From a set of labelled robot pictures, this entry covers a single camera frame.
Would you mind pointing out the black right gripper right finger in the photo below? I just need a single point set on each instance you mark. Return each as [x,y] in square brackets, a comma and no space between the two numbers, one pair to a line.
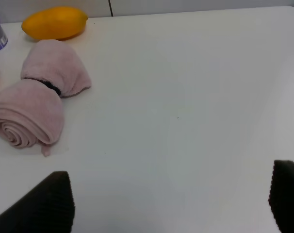
[281,197]

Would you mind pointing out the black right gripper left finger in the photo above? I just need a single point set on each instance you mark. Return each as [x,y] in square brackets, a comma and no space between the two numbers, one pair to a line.
[47,208]

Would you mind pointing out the rolled pink towel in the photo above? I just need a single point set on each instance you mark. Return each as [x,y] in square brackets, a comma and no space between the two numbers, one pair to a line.
[31,110]

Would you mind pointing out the yellow mango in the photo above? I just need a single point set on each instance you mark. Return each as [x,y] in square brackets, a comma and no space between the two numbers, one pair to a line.
[59,23]

